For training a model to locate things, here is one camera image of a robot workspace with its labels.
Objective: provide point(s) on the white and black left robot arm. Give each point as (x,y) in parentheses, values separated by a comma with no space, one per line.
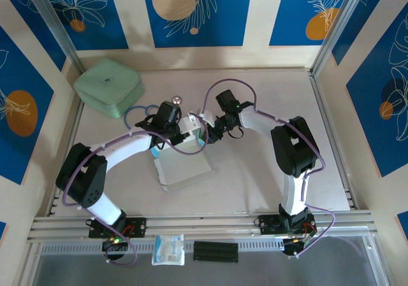
(127,147)

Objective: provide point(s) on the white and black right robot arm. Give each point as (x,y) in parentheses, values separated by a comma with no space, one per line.
(294,146)

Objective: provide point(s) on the blue stethoscope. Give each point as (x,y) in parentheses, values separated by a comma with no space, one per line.
(176,99)

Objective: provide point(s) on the green zip pouch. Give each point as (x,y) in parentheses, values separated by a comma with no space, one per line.
(106,87)

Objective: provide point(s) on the white plastic packet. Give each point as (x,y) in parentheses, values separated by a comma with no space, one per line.
(168,249)

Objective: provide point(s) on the black ribbed block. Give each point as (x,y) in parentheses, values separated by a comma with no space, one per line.
(216,251)

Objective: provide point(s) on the black base electronics module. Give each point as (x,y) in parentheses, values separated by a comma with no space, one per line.
(294,246)
(113,246)

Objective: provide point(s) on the grey metal sheet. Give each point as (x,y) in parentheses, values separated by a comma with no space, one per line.
(255,273)

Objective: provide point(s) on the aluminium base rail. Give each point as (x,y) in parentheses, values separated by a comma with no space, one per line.
(204,225)

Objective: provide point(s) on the aluminium side rail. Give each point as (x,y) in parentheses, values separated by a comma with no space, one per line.
(77,120)
(334,146)

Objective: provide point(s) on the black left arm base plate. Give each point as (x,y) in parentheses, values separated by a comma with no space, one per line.
(140,227)

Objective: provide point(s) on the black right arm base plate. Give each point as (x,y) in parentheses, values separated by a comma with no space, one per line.
(267,225)

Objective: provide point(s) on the aluminium frame post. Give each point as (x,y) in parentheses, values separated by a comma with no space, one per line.
(53,21)
(342,21)

